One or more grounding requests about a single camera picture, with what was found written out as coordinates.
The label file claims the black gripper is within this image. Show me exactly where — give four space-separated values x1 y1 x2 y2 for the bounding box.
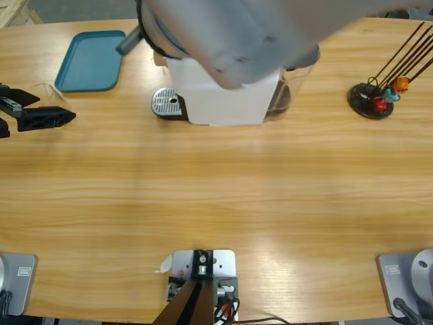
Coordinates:
0 84 77 139

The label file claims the clear drinking glass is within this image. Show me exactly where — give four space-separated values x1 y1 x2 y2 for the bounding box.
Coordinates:
29 82 69 130

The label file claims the white capsule coffee machine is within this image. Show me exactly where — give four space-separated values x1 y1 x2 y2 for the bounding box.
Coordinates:
154 50 282 128

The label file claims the blue coffee capsule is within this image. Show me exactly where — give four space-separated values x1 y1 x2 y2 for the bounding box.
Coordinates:
381 87 401 103

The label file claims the orange coffee capsule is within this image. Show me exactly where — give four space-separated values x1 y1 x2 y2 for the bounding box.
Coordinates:
391 77 411 94

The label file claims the teal plastic tray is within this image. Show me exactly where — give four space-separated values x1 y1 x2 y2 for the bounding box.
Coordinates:
53 30 128 93

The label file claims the wooden pallet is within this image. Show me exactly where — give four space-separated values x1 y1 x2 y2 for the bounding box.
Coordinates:
0 0 43 30

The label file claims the silver slotted drip tray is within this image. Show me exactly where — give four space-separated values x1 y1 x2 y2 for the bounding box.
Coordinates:
151 87 189 121

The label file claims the white paper scrap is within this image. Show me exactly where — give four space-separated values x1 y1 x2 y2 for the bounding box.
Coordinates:
154 254 174 274

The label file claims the clear water tank dark lid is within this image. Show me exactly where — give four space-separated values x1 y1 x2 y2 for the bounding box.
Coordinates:
265 43 321 123

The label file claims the black capsule holder with rods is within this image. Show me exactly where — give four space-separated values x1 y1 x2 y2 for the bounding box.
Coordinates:
347 22 433 120

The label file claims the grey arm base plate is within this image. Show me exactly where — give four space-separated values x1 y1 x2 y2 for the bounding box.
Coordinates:
377 248 433 319
0 253 39 316

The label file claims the black cable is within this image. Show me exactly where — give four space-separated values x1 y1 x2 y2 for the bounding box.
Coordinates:
233 315 290 325
0 289 14 316
394 297 426 325

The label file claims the white mount plate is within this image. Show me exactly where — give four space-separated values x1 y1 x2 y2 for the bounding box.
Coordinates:
167 249 240 322

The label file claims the dark camera post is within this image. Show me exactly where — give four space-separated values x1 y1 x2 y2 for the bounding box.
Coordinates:
151 249 217 325

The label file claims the orange cable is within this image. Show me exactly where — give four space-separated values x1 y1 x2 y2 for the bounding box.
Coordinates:
214 299 240 322

